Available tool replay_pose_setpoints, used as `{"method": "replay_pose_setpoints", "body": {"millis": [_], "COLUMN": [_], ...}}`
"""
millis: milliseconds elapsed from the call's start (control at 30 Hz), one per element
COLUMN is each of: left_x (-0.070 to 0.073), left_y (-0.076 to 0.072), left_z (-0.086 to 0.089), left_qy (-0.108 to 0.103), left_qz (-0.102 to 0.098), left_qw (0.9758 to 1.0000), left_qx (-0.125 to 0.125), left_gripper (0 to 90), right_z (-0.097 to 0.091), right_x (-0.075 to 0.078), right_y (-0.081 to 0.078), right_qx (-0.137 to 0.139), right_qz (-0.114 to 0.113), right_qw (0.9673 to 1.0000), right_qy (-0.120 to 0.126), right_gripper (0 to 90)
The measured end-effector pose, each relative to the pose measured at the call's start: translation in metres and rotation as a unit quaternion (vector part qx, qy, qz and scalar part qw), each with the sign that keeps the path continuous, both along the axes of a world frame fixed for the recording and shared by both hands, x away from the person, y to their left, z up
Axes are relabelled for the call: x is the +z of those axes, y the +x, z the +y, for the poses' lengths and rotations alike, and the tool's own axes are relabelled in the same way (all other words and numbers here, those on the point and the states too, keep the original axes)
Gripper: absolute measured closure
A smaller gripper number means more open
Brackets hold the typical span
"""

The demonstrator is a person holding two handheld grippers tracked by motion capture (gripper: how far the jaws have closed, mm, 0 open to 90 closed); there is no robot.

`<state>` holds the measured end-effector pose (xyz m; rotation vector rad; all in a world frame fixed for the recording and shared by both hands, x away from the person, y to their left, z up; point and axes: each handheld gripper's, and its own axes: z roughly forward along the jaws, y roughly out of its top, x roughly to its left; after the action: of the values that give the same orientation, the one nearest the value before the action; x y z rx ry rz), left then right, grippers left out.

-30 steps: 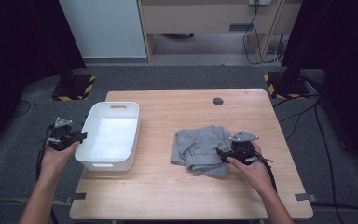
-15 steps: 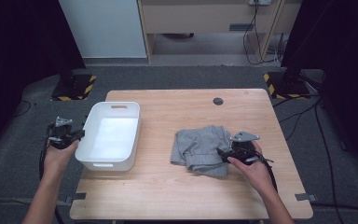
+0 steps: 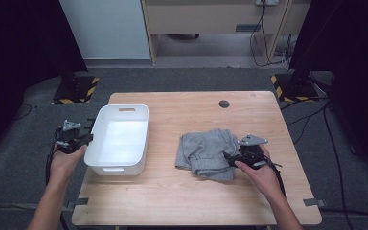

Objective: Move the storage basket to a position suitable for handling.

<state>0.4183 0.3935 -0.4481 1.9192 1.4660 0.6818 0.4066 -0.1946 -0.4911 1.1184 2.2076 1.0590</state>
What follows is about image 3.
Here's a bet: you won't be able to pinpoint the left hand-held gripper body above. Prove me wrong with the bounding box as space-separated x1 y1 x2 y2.
55 119 88 154

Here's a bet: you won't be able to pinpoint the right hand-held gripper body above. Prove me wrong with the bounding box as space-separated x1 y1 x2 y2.
237 133 283 170

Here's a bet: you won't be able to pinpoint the grey pants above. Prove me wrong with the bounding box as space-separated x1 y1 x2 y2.
174 127 242 183

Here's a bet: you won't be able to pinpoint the white plastic storage bin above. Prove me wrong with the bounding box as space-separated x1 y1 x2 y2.
83 103 150 177

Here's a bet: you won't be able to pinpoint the person's left hand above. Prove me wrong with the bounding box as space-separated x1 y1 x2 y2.
49 142 88 190

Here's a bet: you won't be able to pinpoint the person's right hand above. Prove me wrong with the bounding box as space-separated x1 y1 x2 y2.
234 145 286 201

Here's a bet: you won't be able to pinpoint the black yellow striped stand base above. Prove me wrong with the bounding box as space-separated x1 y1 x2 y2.
270 68 321 104
51 71 101 104

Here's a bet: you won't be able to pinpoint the grey tape piece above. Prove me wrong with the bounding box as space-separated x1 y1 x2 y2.
302 197 328 208
65 197 91 211

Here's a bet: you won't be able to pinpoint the black curtain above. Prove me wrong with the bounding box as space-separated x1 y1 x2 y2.
0 0 89 162
288 0 368 180

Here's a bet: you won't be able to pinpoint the white cabinet panel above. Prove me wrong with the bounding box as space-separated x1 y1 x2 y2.
59 0 152 61

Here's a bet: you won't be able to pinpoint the grey rectangular desk plate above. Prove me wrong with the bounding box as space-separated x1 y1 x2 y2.
235 24 262 34

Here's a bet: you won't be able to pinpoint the beige wooden desk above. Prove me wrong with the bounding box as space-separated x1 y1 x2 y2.
140 0 312 66

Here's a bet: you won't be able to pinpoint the white power strip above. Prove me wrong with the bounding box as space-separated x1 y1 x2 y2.
255 0 281 7

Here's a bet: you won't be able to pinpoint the right hand-held gripper cable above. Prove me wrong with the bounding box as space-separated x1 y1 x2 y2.
258 152 288 197

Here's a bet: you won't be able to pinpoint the hand-held gripper cable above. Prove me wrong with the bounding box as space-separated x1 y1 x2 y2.
258 152 288 197
44 127 72 230

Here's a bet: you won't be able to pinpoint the left hand-held gripper cable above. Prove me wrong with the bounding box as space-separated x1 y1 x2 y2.
44 127 72 230

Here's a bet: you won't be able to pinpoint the short black floor cable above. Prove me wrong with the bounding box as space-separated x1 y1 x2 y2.
11 102 38 122

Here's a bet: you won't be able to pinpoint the long black floor cable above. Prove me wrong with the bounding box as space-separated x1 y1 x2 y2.
322 103 356 230

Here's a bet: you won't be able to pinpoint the black hanging desk cables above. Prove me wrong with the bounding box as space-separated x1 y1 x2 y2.
248 0 291 68

